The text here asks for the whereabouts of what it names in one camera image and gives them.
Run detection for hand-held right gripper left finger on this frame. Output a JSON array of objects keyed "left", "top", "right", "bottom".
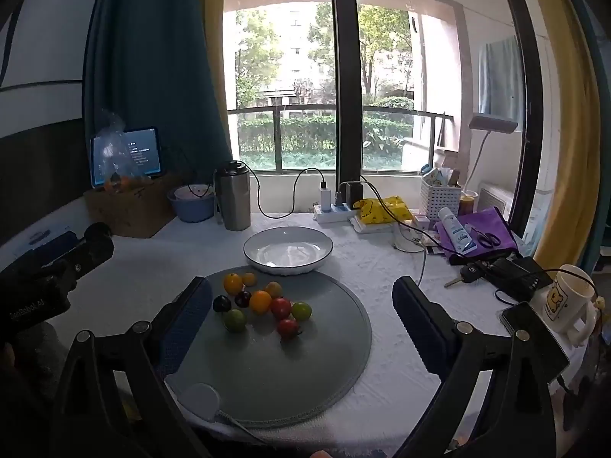
[{"left": 50, "top": 276, "right": 213, "bottom": 458}]

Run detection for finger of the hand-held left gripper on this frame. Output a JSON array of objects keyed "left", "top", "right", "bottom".
[{"left": 56, "top": 237, "right": 115, "bottom": 293}]

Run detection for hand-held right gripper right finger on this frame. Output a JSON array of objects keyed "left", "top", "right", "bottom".
[{"left": 391, "top": 276, "right": 561, "bottom": 458}]

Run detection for small round orange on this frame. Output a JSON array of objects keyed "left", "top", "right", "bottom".
[{"left": 249, "top": 290, "right": 273, "bottom": 316}]

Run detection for white plate with dark rim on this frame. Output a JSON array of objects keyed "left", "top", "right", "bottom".
[{"left": 243, "top": 227, "right": 334, "bottom": 277}]

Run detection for black round object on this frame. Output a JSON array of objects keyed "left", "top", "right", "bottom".
[{"left": 86, "top": 222, "right": 115, "bottom": 249}]

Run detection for blue and white paper box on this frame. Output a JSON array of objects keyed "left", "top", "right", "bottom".
[{"left": 12, "top": 222, "right": 79, "bottom": 262}]

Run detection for brown cardboard box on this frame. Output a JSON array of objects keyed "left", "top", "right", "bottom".
[{"left": 83, "top": 174, "right": 184, "bottom": 239}]

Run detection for black car key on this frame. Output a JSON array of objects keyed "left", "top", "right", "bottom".
[{"left": 444, "top": 262, "right": 484, "bottom": 288}]

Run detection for white round charger puck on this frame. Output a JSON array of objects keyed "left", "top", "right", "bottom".
[{"left": 179, "top": 382, "right": 223, "bottom": 423}]

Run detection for white round device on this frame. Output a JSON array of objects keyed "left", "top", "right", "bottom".
[{"left": 394, "top": 223, "right": 430, "bottom": 253}]

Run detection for white spray bottle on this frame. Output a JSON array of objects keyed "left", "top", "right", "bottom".
[{"left": 438, "top": 207, "right": 478, "bottom": 253}]

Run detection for clear plastic bag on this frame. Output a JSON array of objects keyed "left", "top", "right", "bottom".
[{"left": 93, "top": 107, "right": 144, "bottom": 195}]

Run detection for white flat packet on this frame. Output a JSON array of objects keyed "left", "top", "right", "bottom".
[{"left": 348, "top": 214, "right": 399, "bottom": 234}]

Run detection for black wallet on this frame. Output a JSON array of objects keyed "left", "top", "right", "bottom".
[{"left": 480, "top": 256, "right": 554, "bottom": 302}]

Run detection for black scissors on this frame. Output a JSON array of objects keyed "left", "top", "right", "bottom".
[{"left": 470, "top": 226, "right": 502, "bottom": 250}]

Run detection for blue bowl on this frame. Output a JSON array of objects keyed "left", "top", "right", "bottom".
[{"left": 167, "top": 182, "right": 217, "bottom": 223}]

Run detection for grey round placemat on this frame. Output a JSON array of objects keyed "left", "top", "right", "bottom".
[{"left": 165, "top": 266, "right": 373, "bottom": 429}]

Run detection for black smartphone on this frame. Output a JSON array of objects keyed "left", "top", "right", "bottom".
[{"left": 500, "top": 302, "right": 571, "bottom": 385}]

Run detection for yellow plastic bag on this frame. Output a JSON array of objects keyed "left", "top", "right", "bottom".
[{"left": 356, "top": 195, "right": 412, "bottom": 226}]

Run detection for tablet with lit screen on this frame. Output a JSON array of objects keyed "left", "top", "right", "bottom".
[{"left": 90, "top": 126, "right": 168, "bottom": 189}]

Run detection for small white bowl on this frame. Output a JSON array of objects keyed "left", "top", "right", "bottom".
[{"left": 174, "top": 184, "right": 213, "bottom": 201}]

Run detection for purple pouch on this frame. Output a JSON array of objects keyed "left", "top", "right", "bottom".
[{"left": 432, "top": 206, "right": 521, "bottom": 259}]

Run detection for white perforated basket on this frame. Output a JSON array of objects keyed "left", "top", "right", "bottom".
[{"left": 420, "top": 172, "right": 463, "bottom": 223}]

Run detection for stainless steel tumbler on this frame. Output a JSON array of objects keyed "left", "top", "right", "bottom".
[{"left": 213, "top": 160, "right": 252, "bottom": 232}]

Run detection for white power strip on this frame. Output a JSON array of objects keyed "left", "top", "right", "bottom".
[{"left": 312, "top": 203, "right": 356, "bottom": 224}]

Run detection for black power adapter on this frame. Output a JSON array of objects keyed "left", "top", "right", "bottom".
[{"left": 344, "top": 181, "right": 366, "bottom": 210}]

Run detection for white appliance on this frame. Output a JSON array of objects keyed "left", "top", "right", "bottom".
[{"left": 477, "top": 180, "right": 516, "bottom": 223}]

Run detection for white mug with bear print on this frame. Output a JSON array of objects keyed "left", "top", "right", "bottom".
[{"left": 530, "top": 264, "right": 598, "bottom": 347}]

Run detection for small printed carton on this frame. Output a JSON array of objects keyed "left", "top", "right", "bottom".
[{"left": 424, "top": 167, "right": 459, "bottom": 188}]

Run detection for teal curtain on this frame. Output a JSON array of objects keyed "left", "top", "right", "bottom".
[
  {"left": 83, "top": 0, "right": 234, "bottom": 187},
  {"left": 580, "top": 0, "right": 611, "bottom": 273}
]

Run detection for grey desk lamp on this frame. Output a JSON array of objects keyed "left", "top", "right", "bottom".
[{"left": 461, "top": 113, "right": 519, "bottom": 196}]

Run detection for yellow curtain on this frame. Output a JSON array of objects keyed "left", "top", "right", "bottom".
[
  {"left": 532, "top": 0, "right": 607, "bottom": 273},
  {"left": 198, "top": 0, "right": 239, "bottom": 163}
]

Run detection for balcony railing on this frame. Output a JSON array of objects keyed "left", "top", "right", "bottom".
[{"left": 226, "top": 105, "right": 454, "bottom": 173}]

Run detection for hanging blue cloth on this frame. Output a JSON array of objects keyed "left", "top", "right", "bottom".
[{"left": 477, "top": 35, "right": 526, "bottom": 122}]

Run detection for grey cable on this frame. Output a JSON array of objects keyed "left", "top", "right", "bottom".
[{"left": 415, "top": 236, "right": 429, "bottom": 288}]

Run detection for black adapter cable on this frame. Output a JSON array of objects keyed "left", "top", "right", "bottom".
[{"left": 356, "top": 176, "right": 430, "bottom": 244}]

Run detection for black tablet cable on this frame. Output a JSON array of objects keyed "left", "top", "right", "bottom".
[{"left": 165, "top": 145, "right": 197, "bottom": 183}]

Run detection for black charger cable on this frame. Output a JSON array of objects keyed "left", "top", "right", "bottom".
[{"left": 239, "top": 162, "right": 328, "bottom": 219}]

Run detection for black window frame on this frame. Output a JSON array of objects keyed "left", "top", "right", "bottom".
[{"left": 222, "top": 0, "right": 545, "bottom": 239}]

